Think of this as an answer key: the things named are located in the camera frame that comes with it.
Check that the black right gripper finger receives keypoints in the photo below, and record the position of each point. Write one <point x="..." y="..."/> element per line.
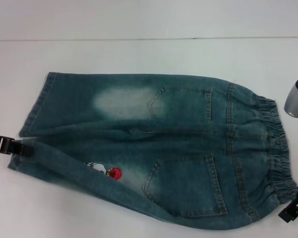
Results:
<point x="293" y="213"/>

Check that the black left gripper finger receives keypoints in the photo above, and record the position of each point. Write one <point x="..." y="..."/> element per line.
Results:
<point x="17" y="148"/>

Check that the blue denim shorts with print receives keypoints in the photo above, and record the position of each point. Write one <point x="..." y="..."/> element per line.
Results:
<point x="188" y="138"/>

